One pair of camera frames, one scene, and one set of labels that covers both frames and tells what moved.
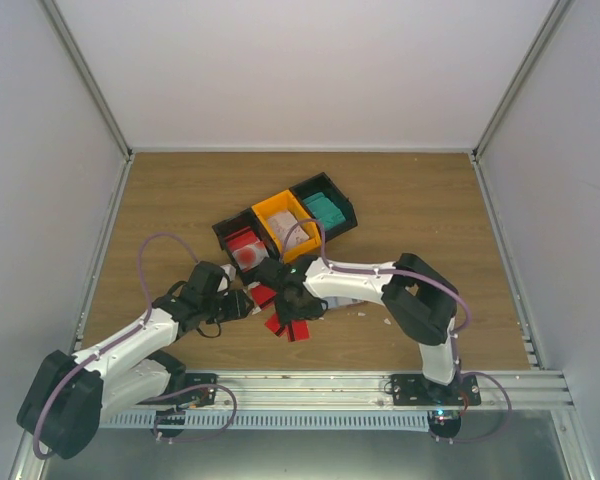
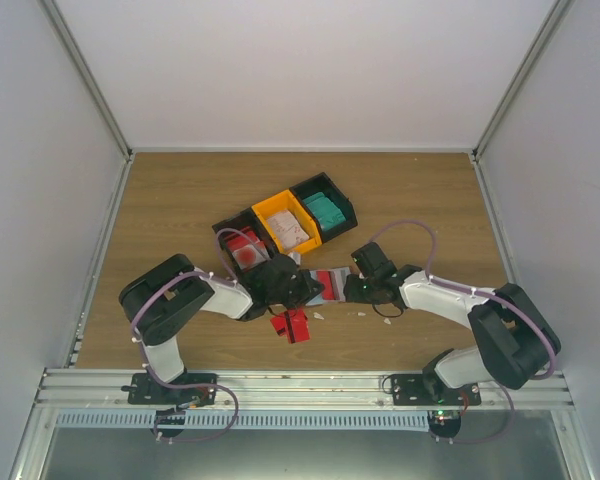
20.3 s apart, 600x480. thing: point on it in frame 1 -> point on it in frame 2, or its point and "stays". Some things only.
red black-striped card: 298,330 stays
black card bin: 244,240 stays
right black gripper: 285,316 -> 351,293
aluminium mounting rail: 368,391 stays
